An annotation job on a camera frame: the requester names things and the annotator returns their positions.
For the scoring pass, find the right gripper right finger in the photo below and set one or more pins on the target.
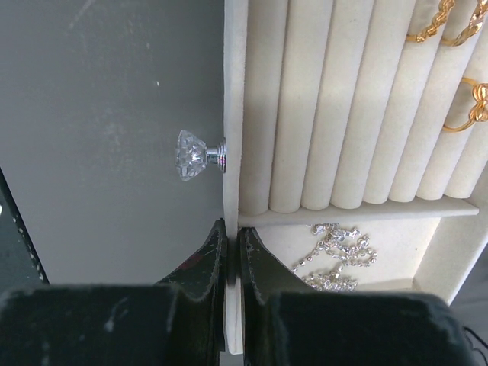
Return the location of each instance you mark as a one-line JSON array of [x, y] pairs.
[[286, 322]]

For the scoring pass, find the silver jewelry pile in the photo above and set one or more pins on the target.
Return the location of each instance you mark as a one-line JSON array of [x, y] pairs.
[[348, 248]]

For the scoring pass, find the beige jewelry tray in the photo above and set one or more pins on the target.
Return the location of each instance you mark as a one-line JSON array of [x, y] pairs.
[[369, 114]]

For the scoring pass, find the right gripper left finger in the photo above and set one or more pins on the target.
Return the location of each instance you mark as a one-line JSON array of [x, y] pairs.
[[176, 321]]

